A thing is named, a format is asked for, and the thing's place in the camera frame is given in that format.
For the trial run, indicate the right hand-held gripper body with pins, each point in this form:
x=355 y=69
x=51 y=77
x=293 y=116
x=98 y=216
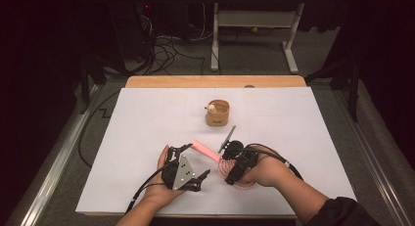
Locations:
x=241 y=152

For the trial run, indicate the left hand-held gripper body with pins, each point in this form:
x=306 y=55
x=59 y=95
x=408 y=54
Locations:
x=182 y=173

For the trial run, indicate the pink hairbrush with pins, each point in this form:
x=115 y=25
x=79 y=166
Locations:
x=205 y=151

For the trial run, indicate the wooden cup with bear figurine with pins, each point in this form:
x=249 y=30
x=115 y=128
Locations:
x=217 y=120

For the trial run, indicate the person's left hand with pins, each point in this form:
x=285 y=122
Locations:
x=160 y=191

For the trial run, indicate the person's right hand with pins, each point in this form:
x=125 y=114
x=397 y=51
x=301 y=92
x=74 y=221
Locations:
x=269 y=170

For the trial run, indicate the wooden table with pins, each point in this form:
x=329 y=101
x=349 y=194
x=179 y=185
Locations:
x=212 y=81

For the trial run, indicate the person's black sleeve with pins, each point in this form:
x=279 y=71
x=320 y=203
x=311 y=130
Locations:
x=342 y=213

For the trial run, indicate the black stand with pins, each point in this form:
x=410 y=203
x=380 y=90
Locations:
x=88 y=76
x=352 y=89

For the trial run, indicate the black computer tower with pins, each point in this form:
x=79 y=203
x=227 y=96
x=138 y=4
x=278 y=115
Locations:
x=130 y=30

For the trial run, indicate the white metal stand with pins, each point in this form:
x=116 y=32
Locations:
x=254 y=19

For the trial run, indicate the dark curtain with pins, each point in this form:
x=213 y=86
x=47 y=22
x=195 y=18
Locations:
x=391 y=72
x=32 y=72

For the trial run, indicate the metal floor rail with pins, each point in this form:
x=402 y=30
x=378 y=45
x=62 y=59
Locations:
x=58 y=160
x=379 y=173

